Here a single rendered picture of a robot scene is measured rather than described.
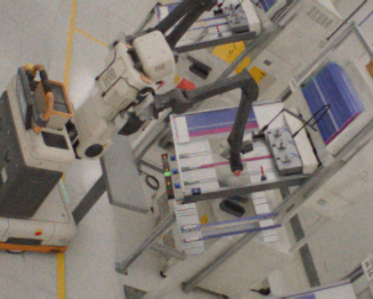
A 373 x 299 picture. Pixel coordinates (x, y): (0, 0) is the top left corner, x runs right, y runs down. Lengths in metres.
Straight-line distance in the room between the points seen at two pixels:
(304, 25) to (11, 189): 2.62
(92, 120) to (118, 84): 0.29
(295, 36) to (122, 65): 2.03
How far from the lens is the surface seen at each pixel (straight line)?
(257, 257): 3.88
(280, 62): 4.69
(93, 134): 3.00
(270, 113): 3.82
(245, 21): 4.53
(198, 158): 3.54
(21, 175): 2.82
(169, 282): 3.44
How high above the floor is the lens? 2.47
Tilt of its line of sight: 24 degrees down
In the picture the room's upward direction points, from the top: 45 degrees clockwise
